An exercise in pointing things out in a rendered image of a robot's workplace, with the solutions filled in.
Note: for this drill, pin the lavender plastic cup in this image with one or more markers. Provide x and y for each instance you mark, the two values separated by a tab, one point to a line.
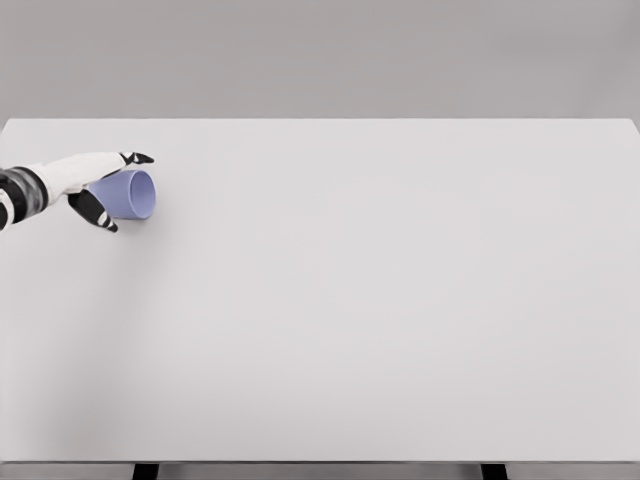
131	196

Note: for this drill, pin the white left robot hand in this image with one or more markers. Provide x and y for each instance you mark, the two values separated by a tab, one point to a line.
85	167

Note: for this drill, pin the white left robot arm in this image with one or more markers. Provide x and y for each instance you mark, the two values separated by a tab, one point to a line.
30	187

